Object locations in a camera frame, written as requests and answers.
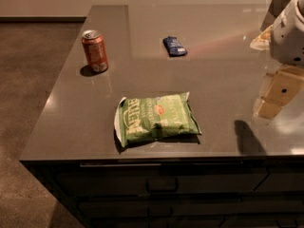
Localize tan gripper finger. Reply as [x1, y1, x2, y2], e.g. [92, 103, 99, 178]
[261, 66, 304, 105]
[254, 97, 283, 119]

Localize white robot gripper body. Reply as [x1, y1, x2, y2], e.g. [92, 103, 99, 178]
[270, 0, 304, 67]

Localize green jalapeno chip bag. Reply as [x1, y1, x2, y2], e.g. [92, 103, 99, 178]
[114, 92, 201, 147]

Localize blue rxbar blueberry wrapper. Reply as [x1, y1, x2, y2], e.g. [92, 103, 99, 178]
[162, 36, 187, 57]

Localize yellow snack packet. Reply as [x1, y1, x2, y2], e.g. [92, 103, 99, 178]
[250, 26, 273, 50]

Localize snack box on counter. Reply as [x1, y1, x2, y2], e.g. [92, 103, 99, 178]
[260, 0, 291, 31]

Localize dark cabinet with drawers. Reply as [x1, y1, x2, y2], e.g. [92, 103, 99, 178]
[23, 161, 304, 228]

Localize orange soda can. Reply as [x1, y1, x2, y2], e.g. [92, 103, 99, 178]
[82, 29, 108, 73]

